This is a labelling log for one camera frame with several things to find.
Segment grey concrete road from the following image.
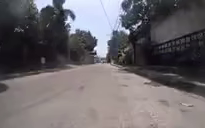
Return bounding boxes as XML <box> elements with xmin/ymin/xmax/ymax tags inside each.
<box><xmin>0</xmin><ymin>63</ymin><xmax>205</xmax><ymax>128</ymax></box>

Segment small white sign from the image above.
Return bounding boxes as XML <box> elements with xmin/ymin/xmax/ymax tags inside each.
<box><xmin>40</xmin><ymin>56</ymin><xmax>46</xmax><ymax>65</ymax></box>

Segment dark row of trees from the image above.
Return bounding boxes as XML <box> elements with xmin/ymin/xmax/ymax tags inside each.
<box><xmin>0</xmin><ymin>0</ymin><xmax>98</xmax><ymax>73</ymax></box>

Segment trees beside wall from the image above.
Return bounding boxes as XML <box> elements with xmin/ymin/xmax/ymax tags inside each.
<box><xmin>106</xmin><ymin>0</ymin><xmax>158</xmax><ymax>66</ymax></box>

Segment overhead wires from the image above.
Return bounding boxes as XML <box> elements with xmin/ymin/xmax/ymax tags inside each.
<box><xmin>99</xmin><ymin>0</ymin><xmax>124</xmax><ymax>38</ymax></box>

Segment grey wall with lattice fence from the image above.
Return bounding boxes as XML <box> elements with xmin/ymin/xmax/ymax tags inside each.
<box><xmin>133</xmin><ymin>0</ymin><xmax>205</xmax><ymax>68</ymax></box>

